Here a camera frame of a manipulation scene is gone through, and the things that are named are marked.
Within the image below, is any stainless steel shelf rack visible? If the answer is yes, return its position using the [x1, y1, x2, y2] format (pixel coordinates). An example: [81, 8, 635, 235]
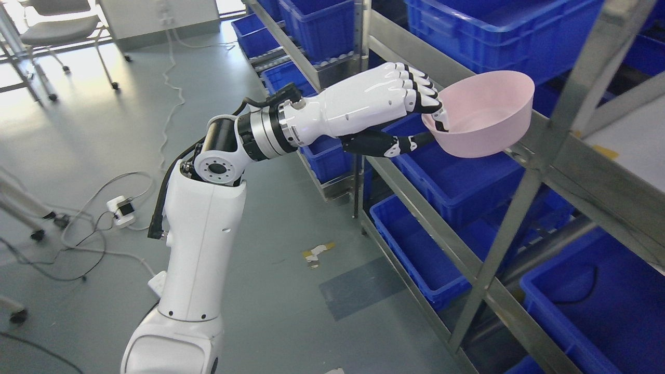
[353, 0, 665, 374]

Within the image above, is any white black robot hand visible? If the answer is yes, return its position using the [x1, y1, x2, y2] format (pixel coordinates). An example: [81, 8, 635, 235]
[278, 62, 450, 158]

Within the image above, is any white power strip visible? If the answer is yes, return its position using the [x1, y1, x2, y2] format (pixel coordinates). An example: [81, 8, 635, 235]
[106, 195, 136, 228]

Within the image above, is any pink plastic bowl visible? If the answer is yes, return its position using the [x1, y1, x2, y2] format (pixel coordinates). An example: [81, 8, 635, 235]
[422, 70, 535, 158]

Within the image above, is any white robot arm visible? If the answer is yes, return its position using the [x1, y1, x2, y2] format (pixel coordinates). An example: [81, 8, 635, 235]
[119, 84, 322, 373]

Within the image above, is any office chair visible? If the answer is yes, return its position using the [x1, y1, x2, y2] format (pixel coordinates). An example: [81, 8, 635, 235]
[19, 1, 119, 102]

